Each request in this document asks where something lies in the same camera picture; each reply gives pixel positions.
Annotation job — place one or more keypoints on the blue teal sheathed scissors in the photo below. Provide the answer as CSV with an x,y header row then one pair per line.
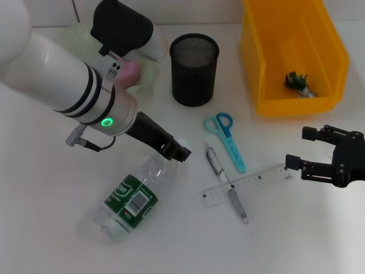
x,y
233,151

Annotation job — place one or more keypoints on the translucent green fruit plate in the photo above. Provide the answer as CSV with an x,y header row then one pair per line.
x,y
142,82

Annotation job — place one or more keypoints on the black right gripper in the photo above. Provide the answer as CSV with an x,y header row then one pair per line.
x,y
350,160

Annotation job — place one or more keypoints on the pink peach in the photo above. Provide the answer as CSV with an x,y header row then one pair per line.
x,y
129,72

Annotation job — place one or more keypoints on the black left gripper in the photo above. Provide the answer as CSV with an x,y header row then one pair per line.
x,y
148,128

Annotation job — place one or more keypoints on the transparent plastic ruler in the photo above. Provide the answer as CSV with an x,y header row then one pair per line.
x,y
216,197

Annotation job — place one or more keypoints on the small green toy figure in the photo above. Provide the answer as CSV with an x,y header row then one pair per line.
x,y
296,81

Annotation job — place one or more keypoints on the clear green-label water bottle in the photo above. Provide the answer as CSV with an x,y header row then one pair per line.
x,y
137,197

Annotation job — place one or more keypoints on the yellow plastic bin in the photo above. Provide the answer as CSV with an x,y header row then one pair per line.
x,y
271,57

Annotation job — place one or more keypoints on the clear grey ballpoint pen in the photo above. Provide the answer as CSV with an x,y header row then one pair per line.
x,y
216,165

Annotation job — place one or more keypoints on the black mesh pen holder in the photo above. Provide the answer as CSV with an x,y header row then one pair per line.
x,y
194,82

